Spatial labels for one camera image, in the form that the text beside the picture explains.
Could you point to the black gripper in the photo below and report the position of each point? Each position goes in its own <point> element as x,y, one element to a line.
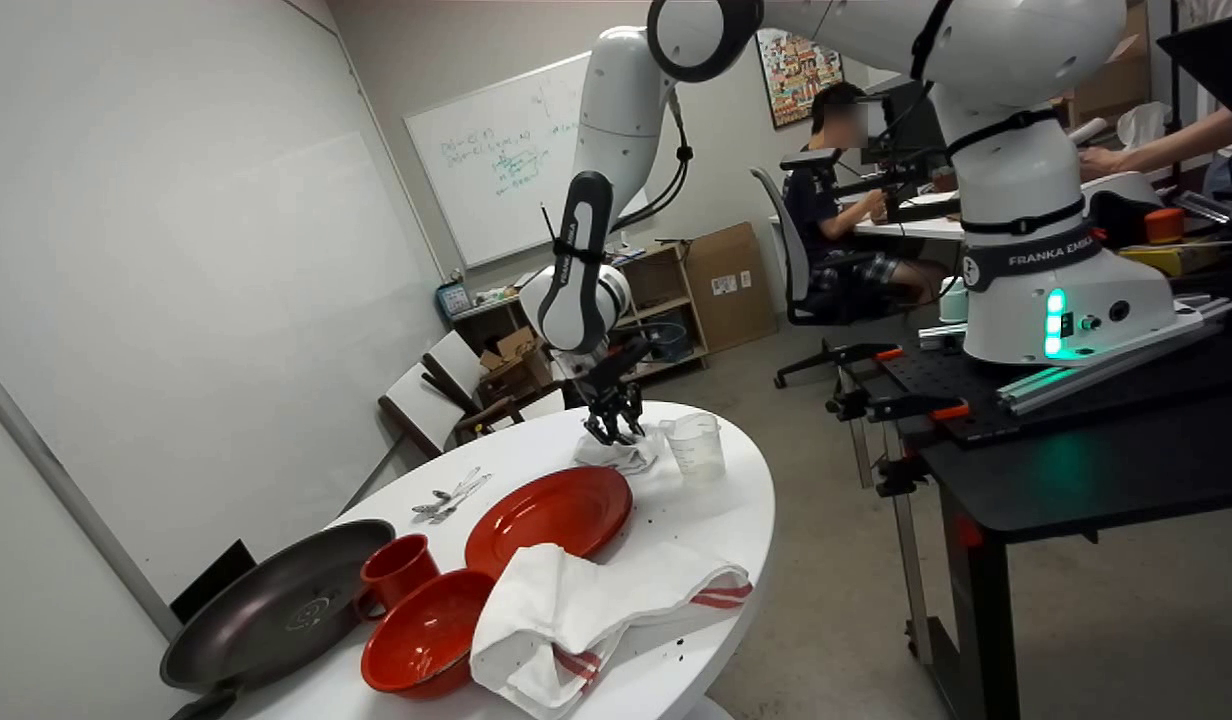
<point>611,392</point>

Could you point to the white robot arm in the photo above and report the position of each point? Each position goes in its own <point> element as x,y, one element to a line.
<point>989,71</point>

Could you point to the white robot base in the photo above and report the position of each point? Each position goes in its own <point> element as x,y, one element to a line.
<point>1037,283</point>

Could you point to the white folded towel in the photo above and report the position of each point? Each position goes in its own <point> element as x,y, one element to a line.
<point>557,622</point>

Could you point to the clear plastic cup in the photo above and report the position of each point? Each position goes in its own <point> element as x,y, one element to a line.
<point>696,447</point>

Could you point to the red plate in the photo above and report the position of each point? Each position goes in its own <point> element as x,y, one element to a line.
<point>581,509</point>

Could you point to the cardboard box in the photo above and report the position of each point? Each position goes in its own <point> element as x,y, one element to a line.
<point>728,285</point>

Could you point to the metal fork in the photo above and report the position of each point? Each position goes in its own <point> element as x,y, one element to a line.
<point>439,509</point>

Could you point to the metal spoon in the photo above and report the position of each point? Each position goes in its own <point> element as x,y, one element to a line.
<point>466,484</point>

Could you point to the orange black clamp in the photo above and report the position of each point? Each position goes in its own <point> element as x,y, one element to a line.
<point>866,404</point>

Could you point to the red mug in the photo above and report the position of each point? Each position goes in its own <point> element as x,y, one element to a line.
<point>393,569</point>

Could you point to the black office chair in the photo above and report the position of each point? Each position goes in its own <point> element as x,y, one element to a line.
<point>820,291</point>

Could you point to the red bowl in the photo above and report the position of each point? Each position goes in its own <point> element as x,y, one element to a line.
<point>421,645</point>

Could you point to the black frying pan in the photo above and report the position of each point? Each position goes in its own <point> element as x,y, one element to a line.
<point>273,616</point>

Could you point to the black perforated workbench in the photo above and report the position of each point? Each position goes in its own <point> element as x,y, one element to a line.
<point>1140,447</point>

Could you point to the round white pedestal table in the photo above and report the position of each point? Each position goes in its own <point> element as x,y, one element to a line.
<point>633,634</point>

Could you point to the whiteboard on wall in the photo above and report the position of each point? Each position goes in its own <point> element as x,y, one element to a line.
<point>503,158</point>

